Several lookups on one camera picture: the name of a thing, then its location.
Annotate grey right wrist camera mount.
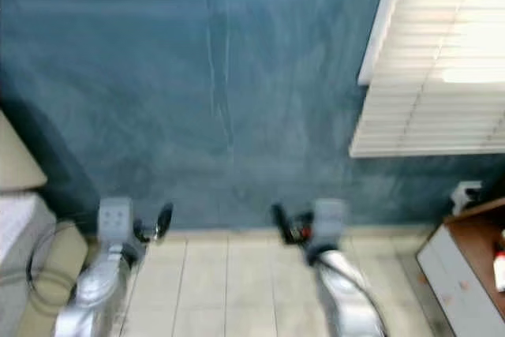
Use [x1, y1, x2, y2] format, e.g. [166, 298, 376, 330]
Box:
[312, 198, 350, 249]

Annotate red and white bottle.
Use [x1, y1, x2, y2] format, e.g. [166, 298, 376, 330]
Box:
[492, 229, 505, 292]

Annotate white window frame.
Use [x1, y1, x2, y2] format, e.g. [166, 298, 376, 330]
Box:
[357, 0, 411, 87]

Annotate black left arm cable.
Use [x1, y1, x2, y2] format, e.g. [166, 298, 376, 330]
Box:
[25, 223, 99, 318]

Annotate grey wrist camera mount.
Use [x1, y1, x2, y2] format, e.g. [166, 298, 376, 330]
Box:
[312, 198, 350, 249]
[98, 197, 136, 246]

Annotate white wooden-topped nightstand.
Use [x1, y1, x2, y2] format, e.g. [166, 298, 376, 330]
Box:
[416, 197, 505, 337]

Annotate white charger block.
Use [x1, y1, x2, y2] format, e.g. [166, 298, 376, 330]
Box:
[450, 180, 485, 216]

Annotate cream tufted headboard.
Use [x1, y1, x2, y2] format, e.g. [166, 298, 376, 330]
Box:
[0, 110, 48, 194]

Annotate white slatted window blind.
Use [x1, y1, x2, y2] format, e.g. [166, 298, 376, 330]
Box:
[349, 0, 505, 159]

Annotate cream bed base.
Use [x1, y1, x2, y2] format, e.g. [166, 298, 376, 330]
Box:
[0, 221, 90, 337]

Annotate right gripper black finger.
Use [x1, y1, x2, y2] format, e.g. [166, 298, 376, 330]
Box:
[270, 202, 294, 245]

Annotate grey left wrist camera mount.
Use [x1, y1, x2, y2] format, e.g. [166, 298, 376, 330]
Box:
[98, 197, 136, 246]

